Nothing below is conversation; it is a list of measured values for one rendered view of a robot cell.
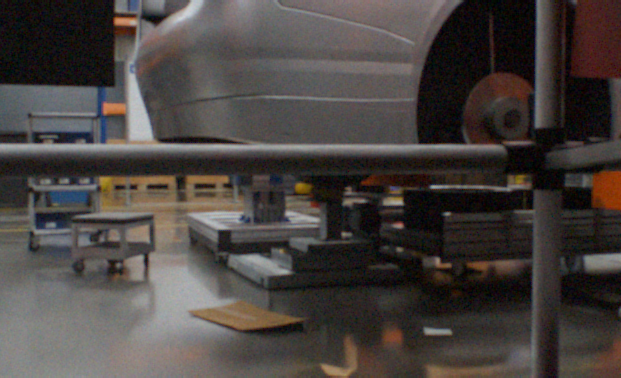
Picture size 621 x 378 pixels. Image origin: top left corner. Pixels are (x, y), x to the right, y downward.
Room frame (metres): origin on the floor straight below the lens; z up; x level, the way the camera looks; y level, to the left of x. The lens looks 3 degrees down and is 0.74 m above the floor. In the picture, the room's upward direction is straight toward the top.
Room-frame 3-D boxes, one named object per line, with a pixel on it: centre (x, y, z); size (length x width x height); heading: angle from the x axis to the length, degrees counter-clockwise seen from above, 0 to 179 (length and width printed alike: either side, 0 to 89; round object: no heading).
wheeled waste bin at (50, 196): (10.16, 3.13, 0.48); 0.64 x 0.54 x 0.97; 25
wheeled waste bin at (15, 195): (9.98, 3.72, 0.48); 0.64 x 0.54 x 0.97; 8
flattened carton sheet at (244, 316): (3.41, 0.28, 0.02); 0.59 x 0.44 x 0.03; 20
